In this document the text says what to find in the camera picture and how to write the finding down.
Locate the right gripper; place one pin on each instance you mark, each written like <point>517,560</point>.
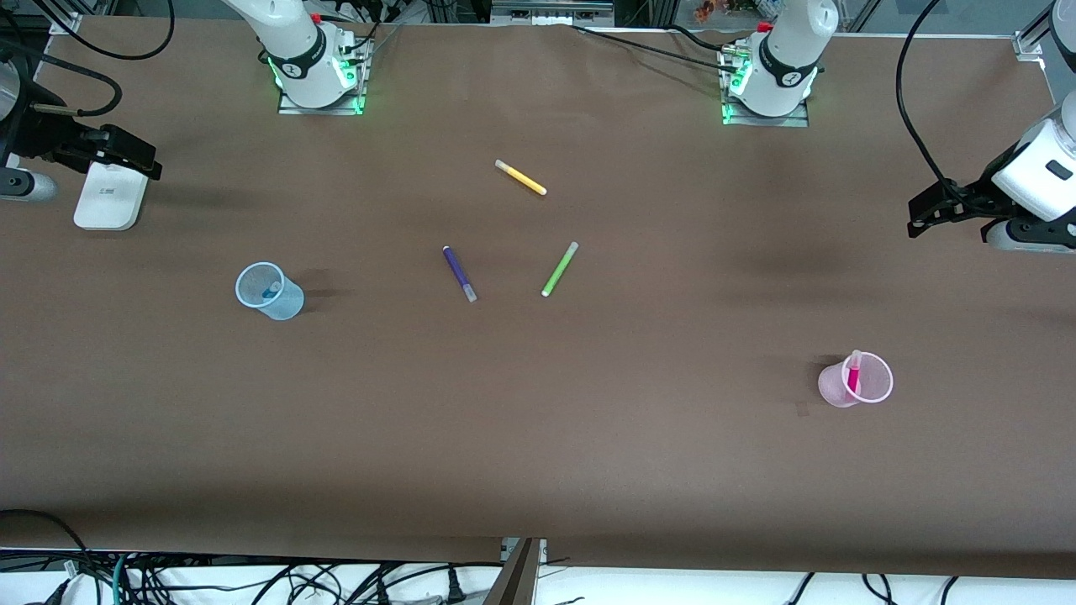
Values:
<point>38,134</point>

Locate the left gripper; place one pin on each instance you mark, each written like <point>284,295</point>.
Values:
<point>973,199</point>

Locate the pink marker pen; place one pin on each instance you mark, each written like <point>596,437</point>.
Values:
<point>853,380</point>

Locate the blue marker pen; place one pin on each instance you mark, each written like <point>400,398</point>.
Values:
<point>271,291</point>

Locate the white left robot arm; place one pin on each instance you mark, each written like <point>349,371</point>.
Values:
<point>790,50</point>

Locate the white desk lamp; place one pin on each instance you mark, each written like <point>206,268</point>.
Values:
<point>105,206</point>

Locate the translucent pink plastic cup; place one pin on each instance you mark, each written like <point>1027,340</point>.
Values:
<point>832,386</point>

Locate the translucent blue plastic cup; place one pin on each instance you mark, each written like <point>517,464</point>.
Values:
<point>286,302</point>

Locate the purple marker pen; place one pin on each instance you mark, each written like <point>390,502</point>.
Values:
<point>456,269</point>

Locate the yellow marker pen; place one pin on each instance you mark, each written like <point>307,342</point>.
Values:
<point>521,177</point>

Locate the green marker pen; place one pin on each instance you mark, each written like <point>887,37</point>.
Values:
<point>558,270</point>

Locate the grey device box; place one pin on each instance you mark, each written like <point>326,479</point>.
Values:
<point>551,10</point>

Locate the black power plug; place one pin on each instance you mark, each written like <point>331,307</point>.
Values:
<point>455,588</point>

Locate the brown table support beam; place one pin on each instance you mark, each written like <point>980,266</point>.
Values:
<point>514,580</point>

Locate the aluminium frame corner bracket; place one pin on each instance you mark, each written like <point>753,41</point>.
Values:
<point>65,23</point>
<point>1027,44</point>

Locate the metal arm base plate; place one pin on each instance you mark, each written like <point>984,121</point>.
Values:
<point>357,101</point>
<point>769,122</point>

